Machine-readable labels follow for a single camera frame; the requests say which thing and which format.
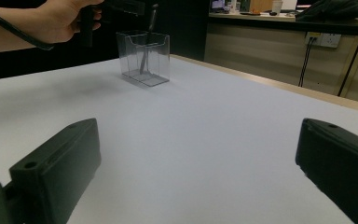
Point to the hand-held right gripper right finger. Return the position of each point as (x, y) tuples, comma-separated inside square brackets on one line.
[(341, 165)]

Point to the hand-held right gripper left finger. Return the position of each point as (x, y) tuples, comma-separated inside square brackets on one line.
[(59, 168)]

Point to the black makeup brush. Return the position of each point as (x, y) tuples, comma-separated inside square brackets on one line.
[(147, 40)]

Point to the clear plastic organizer box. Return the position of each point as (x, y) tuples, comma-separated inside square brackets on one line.
[(144, 59)]

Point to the computer monitor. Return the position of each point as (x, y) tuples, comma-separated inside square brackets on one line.
[(218, 4)]

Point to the brown box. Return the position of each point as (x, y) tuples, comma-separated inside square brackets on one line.
[(261, 5)]

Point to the background wooden counter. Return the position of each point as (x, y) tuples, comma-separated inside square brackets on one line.
[(261, 21)]

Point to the white cup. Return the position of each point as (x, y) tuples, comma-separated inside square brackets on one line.
[(277, 6)]

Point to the black bag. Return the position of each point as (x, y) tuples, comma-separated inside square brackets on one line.
[(332, 9)]

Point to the white wall socket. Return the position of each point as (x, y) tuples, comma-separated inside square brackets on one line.
[(324, 39)]

